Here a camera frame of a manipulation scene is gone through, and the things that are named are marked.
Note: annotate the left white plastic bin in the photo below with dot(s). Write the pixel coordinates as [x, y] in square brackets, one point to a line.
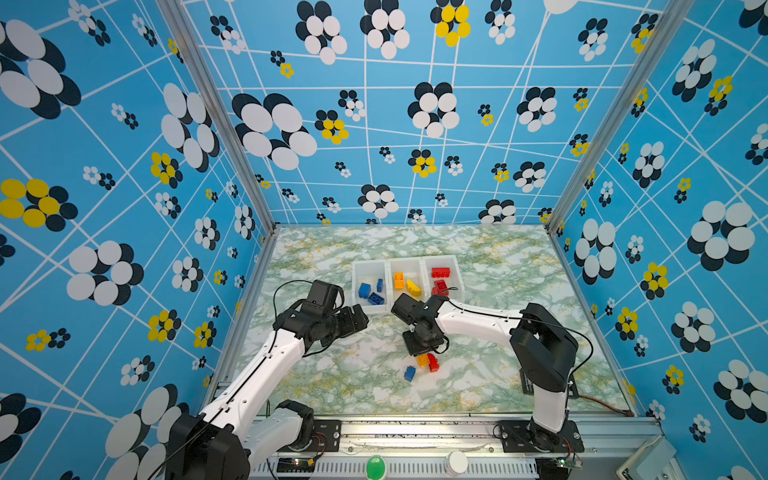
[369, 271]

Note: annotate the green push button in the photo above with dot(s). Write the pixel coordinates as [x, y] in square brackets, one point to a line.
[376, 468]

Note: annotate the red curved lego brick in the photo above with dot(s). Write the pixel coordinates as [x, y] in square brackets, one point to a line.
[433, 363]

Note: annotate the small blue lego brick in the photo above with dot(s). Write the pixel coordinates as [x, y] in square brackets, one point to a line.
[409, 373]

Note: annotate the blue square lego brick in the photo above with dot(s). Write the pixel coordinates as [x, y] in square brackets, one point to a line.
[376, 299]

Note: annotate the red arched lego brick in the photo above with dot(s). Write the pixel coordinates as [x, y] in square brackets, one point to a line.
[440, 288]

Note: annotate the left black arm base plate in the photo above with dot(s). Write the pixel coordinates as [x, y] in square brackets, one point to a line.
[325, 436]

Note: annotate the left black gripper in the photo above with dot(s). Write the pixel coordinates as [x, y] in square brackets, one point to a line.
[350, 325]

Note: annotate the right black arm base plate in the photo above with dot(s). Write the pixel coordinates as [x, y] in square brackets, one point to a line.
[525, 436]

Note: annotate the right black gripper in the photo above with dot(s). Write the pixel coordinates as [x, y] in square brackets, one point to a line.
[413, 350]

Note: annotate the right white plastic bin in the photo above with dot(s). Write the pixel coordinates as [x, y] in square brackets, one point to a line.
[454, 282]

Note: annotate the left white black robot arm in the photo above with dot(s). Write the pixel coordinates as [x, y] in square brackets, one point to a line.
[225, 440]

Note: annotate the white round knob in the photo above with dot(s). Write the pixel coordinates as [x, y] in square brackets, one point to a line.
[456, 463]

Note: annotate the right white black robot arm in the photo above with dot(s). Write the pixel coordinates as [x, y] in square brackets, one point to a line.
[545, 349]

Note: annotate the aluminium front rail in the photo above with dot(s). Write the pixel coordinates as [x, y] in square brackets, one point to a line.
[415, 446]

